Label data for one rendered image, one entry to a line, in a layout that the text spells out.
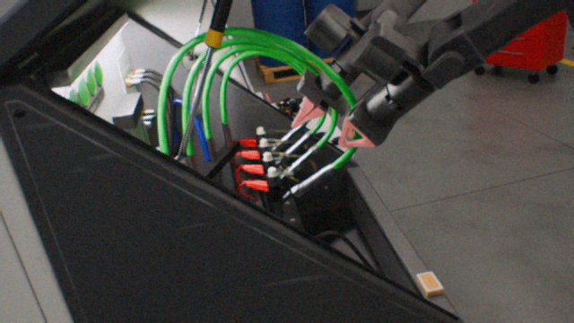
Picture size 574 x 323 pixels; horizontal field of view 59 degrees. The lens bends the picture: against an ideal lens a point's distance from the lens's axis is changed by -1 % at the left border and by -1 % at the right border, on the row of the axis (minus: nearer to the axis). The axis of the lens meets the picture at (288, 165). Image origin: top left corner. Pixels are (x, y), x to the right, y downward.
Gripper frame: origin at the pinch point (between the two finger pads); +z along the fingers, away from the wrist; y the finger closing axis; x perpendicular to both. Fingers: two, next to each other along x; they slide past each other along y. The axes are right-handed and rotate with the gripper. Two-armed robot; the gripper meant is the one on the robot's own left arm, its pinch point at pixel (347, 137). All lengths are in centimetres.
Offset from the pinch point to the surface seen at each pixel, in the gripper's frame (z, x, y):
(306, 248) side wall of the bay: -3.7, 3.5, 25.1
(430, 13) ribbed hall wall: 337, 61, -674
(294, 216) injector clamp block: 31.2, 6.6, -2.4
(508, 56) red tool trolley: 160, 112, -392
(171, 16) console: 30, -46, -21
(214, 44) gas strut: -17.7, -22.4, 21.8
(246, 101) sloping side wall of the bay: 36.0, -19.4, -22.3
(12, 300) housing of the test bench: 14, -21, 50
